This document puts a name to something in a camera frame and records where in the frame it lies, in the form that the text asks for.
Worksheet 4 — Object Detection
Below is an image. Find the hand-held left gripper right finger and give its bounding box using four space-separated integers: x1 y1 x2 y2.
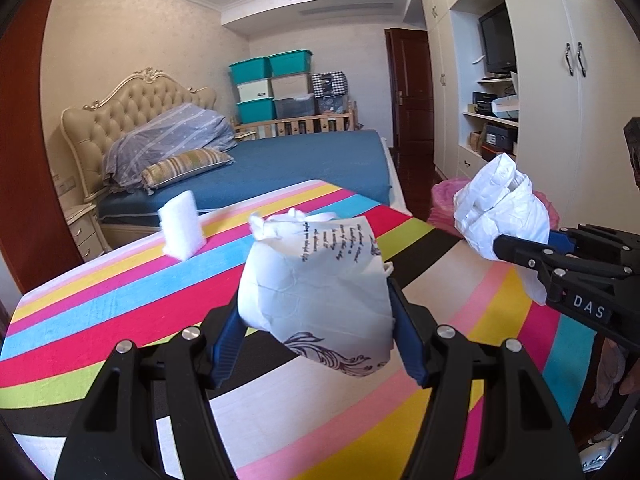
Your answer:
387 277 581 480

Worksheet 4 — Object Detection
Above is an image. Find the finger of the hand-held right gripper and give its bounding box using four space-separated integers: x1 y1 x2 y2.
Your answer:
547 225 640 282
492 232 567 281

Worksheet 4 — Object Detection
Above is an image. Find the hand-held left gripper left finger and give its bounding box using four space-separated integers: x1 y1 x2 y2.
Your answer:
55 305 248 480

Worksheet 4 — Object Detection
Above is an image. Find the white plastic bag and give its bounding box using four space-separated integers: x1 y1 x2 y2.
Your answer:
452 152 551 306

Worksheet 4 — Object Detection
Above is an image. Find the pink lined trash bin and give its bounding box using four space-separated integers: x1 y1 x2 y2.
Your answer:
429 176 558 241

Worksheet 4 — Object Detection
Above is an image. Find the white printed paper bag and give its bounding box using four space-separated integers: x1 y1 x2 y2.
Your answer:
237 208 393 378

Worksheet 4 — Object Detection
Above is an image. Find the person's right hand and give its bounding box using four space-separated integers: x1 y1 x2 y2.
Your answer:
595 332 640 411

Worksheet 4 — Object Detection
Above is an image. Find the rainbow striped cloth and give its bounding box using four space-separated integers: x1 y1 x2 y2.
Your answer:
0 179 601 480

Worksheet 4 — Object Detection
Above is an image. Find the white foam block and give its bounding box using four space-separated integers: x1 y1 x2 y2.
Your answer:
157 191 207 262

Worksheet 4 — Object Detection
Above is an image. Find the white built-in wardrobe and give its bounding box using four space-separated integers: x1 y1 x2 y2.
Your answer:
420 0 640 241

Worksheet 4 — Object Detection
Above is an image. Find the black electronic device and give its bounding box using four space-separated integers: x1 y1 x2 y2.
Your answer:
472 91 506 113

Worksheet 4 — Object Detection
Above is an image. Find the white glossy object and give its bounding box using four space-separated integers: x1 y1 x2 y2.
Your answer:
579 430 632 480

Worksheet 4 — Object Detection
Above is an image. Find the cream carved nightstand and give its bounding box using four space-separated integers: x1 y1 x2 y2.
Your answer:
65 202 113 261

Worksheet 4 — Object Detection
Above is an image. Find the striped pillow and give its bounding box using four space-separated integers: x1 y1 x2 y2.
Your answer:
140 147 235 190

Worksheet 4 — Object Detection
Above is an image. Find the dark wooden door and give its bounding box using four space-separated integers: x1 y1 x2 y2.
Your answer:
384 27 435 151

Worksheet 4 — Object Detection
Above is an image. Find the bed with cream tufted headboard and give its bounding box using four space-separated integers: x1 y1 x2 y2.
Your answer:
60 66 406 263

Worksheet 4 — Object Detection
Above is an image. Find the black television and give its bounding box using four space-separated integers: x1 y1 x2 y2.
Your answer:
477 2 517 76

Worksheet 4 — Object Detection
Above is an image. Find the blue-grey folded quilt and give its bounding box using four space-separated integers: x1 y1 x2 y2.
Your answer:
102 102 238 193

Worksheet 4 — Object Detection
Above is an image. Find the teal storage box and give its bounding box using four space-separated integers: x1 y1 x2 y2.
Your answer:
236 97 276 123
229 57 273 86
268 50 315 77

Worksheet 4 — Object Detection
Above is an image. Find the dark storage bag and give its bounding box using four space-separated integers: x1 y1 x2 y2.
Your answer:
315 95 346 115

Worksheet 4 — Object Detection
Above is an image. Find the grey translucent storage box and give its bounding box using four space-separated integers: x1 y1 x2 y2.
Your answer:
272 95 317 120

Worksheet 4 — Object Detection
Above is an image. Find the black white checkered bag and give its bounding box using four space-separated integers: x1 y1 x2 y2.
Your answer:
310 72 348 97

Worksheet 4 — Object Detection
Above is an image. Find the white storage box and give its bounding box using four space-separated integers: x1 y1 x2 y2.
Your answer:
236 80 275 103

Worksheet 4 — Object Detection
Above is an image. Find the beige translucent storage box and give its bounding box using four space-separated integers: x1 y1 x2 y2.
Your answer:
270 72 313 100

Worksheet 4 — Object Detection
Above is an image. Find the reddish brown wooden panel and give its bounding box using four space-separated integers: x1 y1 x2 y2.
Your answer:
0 0 68 331

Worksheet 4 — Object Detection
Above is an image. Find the wooden crib rail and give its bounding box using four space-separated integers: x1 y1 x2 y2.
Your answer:
232 102 362 138

